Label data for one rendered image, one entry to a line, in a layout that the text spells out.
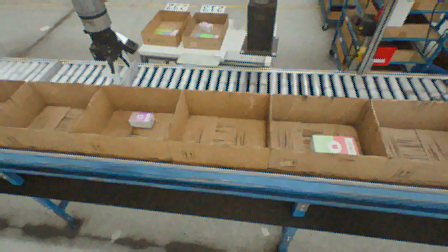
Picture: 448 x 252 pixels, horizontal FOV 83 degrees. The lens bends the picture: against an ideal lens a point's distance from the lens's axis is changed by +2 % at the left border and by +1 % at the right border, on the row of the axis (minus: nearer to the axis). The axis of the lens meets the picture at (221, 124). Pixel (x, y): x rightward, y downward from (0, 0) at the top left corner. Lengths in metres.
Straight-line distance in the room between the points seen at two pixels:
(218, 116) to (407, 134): 0.84
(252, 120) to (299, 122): 0.22
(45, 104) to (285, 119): 1.25
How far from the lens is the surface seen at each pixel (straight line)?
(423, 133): 1.40
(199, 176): 1.02
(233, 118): 1.22
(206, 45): 1.94
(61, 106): 1.59
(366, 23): 1.70
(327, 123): 1.26
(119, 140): 1.07
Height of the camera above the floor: 1.79
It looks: 48 degrees down
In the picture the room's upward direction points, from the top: 5 degrees counter-clockwise
